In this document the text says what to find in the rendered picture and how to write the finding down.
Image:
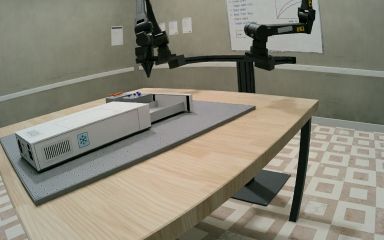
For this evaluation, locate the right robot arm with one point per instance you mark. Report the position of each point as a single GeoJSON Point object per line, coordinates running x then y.
{"type": "Point", "coordinates": [146, 23]}

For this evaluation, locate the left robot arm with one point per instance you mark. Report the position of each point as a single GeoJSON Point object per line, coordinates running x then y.
{"type": "Point", "coordinates": [261, 32]}

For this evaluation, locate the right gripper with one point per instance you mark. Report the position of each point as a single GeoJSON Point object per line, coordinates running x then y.
{"type": "Point", "coordinates": [148, 63]}

